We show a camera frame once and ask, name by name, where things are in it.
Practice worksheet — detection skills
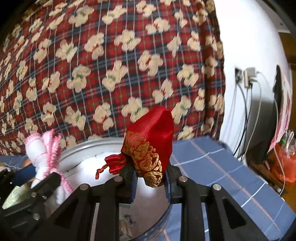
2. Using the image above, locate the red gold satin pouch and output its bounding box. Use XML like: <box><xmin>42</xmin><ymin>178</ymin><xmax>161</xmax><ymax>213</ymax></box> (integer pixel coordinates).
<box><xmin>95</xmin><ymin>106</ymin><xmax>174</xmax><ymax>188</ymax></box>

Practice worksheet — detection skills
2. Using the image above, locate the pink white towel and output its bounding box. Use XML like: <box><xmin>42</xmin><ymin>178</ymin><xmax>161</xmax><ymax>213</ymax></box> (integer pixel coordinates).
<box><xmin>25</xmin><ymin>129</ymin><xmax>73</xmax><ymax>204</ymax></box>

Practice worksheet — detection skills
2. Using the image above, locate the blue plaid table cloth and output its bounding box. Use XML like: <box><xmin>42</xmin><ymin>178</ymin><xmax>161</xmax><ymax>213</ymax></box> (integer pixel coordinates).
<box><xmin>0</xmin><ymin>136</ymin><xmax>286</xmax><ymax>241</ymax></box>

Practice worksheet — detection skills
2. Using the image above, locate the orange plastic bag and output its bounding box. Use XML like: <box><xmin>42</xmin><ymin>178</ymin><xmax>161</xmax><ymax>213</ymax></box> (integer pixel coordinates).
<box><xmin>268</xmin><ymin>142</ymin><xmax>295</xmax><ymax>185</ymax></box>

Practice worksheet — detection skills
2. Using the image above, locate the red plaid bear blanket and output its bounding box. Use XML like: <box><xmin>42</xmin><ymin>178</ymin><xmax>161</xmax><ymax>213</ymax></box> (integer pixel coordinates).
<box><xmin>1</xmin><ymin>1</ymin><xmax>225</xmax><ymax>156</ymax></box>

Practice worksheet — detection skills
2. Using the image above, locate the pink patterned hanging cloth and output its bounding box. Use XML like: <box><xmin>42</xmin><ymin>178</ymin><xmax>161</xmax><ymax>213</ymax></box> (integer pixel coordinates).
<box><xmin>268</xmin><ymin>65</ymin><xmax>292</xmax><ymax>151</ymax></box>

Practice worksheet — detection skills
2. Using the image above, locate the black power cable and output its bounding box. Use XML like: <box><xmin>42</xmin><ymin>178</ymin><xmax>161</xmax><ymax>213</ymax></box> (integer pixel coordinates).
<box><xmin>232</xmin><ymin>83</ymin><xmax>249</xmax><ymax>158</ymax></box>

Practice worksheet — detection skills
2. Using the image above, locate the white charging cable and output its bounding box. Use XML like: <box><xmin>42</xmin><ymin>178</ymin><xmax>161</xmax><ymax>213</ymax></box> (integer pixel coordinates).
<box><xmin>240</xmin><ymin>71</ymin><xmax>287</xmax><ymax>197</ymax></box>

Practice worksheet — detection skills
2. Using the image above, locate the wall power socket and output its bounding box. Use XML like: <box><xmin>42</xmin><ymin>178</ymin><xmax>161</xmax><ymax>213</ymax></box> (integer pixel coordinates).
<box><xmin>235</xmin><ymin>67</ymin><xmax>250</xmax><ymax>89</ymax></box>

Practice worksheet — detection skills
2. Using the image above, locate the white wall charger plug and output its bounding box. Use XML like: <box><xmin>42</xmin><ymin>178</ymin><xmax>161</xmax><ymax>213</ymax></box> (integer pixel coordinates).
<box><xmin>245</xmin><ymin>67</ymin><xmax>257</xmax><ymax>78</ymax></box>

